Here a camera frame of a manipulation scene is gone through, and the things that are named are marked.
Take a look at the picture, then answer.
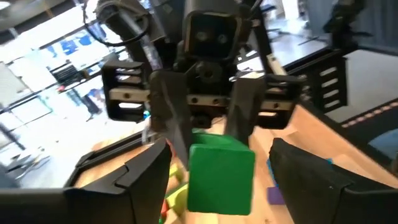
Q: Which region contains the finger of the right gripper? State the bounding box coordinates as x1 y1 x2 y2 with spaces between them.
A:
225 77 266 146
150 71 194 170

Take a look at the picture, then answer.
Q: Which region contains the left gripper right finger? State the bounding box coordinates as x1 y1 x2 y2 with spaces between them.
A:
268 137 354 224

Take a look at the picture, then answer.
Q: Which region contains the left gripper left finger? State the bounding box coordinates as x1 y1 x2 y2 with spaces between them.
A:
113 136 174 224

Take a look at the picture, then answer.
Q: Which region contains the large green block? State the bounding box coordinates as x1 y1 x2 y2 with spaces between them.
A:
186 133 256 216

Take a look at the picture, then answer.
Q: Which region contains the light green arch block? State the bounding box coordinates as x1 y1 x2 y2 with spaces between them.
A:
169 163 184 183

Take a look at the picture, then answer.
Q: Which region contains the small light green block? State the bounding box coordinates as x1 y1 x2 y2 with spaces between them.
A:
166 183 189 217

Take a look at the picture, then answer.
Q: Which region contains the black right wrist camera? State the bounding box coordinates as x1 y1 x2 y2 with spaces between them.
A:
182 0 245 62

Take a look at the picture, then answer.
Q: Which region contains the black metal table frame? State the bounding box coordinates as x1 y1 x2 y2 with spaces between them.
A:
65 46 398 187

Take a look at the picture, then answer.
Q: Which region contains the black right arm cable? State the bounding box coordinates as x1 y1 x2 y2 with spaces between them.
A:
82 0 150 47

